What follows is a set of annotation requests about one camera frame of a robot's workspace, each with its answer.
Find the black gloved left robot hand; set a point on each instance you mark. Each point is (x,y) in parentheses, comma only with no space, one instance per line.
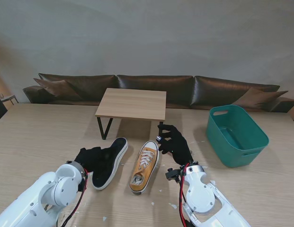
(92,158)

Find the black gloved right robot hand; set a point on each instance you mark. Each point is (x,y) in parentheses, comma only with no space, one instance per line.
(178,146)

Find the yellow canvas sneaker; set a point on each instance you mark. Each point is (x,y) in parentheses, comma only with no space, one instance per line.
(113,160)
(144,170)

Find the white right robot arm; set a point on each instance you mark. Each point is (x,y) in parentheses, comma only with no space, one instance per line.
(201,194)

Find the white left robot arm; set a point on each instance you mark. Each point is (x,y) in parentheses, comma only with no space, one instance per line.
(38,198)

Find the teal plastic basin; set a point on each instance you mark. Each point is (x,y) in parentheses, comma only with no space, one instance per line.
(234,139)

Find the brown leather sofa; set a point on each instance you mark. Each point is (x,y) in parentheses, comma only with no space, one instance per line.
(180,89)

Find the small wooden stand black legs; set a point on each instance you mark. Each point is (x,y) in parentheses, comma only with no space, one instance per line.
(132,104)

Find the brown cushion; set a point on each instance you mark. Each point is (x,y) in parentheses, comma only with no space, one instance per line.
(59,88)
(258,98)

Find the small background side table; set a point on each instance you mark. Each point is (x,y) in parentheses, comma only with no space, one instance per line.
(8,97)

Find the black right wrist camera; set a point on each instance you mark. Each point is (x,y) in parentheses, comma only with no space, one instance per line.
(172,175)

